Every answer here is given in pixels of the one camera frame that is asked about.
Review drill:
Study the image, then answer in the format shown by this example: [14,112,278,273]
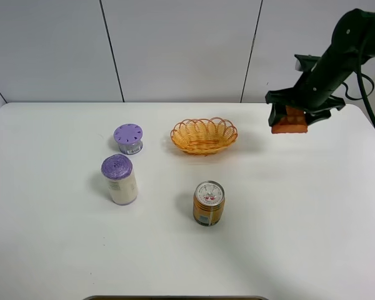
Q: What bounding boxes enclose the orange waffle slice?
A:
[271,106,308,134]

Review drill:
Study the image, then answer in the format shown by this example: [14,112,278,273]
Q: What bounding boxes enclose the orange beverage can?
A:
[193,181,225,226]

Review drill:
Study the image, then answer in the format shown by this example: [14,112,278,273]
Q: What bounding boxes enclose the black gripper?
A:
[266,53,345,126]

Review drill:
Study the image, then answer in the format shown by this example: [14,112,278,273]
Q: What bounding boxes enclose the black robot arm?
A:
[266,9,375,126]

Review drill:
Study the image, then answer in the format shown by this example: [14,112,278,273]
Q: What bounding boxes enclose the orange wicker basket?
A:
[170,117,238,156]

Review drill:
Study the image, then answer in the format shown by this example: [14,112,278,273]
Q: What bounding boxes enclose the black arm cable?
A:
[341,43,375,141]

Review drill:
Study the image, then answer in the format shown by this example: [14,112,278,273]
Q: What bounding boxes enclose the purple lidded round container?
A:
[113,123,143,155]

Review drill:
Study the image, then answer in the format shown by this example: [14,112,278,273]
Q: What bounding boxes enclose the purple white bag roll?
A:
[101,154,138,206]

